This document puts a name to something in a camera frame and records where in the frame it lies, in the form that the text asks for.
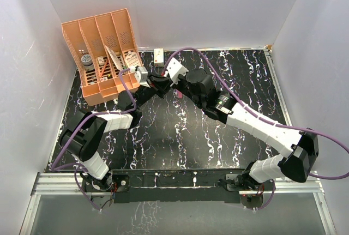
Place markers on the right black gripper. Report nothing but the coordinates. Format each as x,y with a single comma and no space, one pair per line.
178,86

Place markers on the white label packet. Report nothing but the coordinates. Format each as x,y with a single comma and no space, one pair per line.
132,59

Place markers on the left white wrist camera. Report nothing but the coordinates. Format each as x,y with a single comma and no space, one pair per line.
141,75

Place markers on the small white card box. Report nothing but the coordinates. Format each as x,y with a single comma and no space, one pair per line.
101,60

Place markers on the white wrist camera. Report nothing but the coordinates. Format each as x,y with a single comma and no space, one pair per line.
174,69
141,75

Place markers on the orange plastic file organizer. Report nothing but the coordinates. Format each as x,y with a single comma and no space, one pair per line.
89,36

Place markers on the orange pen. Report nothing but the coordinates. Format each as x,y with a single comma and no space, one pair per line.
103,69

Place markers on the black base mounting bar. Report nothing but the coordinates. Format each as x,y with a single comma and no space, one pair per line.
188,185

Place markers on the grey round tin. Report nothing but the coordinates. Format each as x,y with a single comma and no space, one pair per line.
87,62

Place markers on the white paper sachet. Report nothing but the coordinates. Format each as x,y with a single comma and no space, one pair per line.
116,58

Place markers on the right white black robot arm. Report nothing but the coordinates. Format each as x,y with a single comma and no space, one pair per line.
297,149

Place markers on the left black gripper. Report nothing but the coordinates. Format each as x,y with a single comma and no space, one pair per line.
156,84

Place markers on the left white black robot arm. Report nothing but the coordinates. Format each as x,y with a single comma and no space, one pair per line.
84,146

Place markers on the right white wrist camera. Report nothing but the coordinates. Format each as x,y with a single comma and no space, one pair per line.
174,69

